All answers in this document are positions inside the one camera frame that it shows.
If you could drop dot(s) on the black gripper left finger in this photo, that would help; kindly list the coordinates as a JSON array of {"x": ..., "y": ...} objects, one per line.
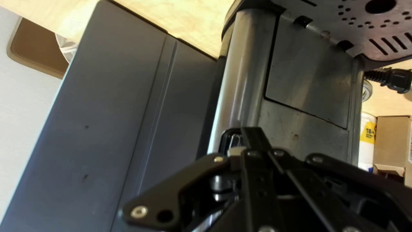
[{"x": 188, "y": 193}]

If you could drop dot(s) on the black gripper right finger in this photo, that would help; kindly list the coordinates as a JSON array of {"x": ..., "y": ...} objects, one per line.
[{"x": 325, "y": 193}]

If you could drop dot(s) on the silver black coffeemaker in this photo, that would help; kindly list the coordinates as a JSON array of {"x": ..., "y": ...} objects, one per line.
[{"x": 300, "y": 77}]

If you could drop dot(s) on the brown cardboard box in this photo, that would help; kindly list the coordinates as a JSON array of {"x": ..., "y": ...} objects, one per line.
[{"x": 392, "y": 142}]

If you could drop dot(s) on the gray plastic bin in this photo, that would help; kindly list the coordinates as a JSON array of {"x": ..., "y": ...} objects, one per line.
[{"x": 110, "y": 129}]

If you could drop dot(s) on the clear plastic bag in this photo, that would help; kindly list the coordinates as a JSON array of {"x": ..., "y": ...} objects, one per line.
[{"x": 65, "y": 46}]

